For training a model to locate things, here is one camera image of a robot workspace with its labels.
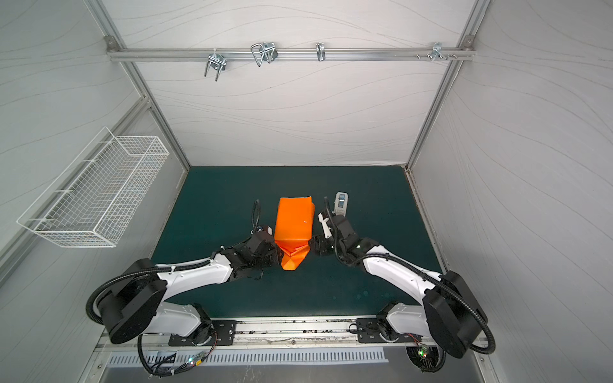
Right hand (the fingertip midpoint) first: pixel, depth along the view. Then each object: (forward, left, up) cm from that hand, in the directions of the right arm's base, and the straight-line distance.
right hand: (317, 239), depth 85 cm
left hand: (-4, +14, -6) cm, 15 cm away
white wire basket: (-2, +65, +23) cm, 69 cm away
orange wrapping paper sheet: (+6, +9, -3) cm, 11 cm away
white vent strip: (-34, +9, -9) cm, 36 cm away
